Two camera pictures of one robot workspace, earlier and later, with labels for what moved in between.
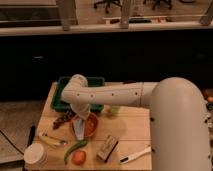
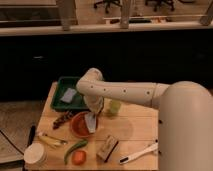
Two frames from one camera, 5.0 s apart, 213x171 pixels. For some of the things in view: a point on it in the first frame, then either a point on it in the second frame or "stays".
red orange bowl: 90,125 stays
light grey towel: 79,126 → 91,118
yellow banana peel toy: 52,141 stays
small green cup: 114,110 stays
